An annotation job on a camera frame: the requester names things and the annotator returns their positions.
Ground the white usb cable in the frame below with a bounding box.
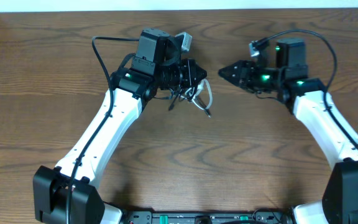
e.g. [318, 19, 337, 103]
[178, 78, 214, 111]

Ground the black usb cable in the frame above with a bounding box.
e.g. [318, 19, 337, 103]
[154, 86, 213, 118]

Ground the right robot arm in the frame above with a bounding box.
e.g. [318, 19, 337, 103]
[218, 38, 358, 223]

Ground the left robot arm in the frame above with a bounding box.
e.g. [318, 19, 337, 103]
[33, 28, 207, 223]

